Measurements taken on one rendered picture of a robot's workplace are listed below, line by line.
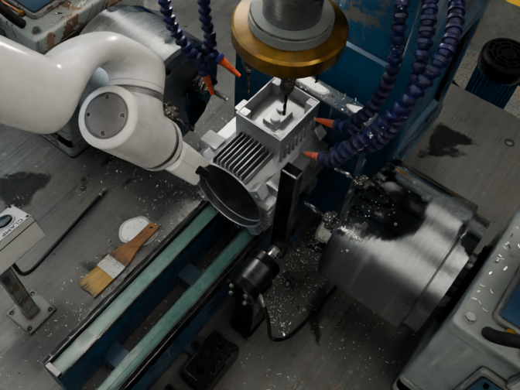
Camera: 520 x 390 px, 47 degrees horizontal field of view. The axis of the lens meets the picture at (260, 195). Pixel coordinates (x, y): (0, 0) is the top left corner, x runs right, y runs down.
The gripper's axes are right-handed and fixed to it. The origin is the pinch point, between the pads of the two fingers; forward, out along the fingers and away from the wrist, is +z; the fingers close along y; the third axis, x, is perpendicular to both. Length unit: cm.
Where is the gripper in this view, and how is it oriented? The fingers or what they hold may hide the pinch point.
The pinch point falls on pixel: (194, 164)
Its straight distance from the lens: 105.4
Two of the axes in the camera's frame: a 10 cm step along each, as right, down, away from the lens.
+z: 2.5, 1.5, 9.6
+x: 5.5, -8.3, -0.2
